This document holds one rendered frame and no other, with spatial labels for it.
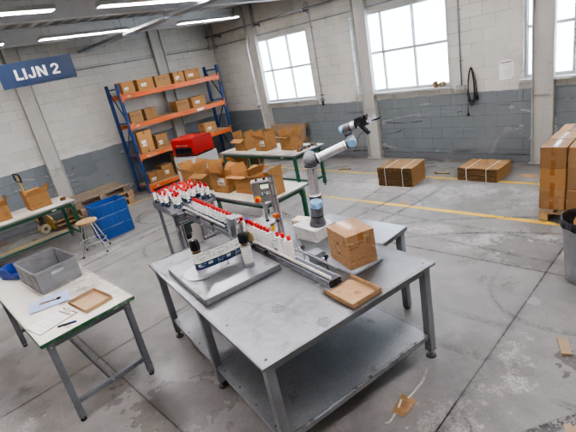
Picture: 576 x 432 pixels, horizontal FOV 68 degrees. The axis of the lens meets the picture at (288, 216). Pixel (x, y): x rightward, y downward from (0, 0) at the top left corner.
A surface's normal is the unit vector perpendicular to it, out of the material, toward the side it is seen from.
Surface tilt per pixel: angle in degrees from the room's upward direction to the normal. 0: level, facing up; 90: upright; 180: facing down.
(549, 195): 87
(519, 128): 90
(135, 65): 90
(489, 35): 90
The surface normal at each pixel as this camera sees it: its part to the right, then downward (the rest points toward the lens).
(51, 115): 0.70, 0.12
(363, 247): 0.40, 0.25
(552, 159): -0.66, 0.38
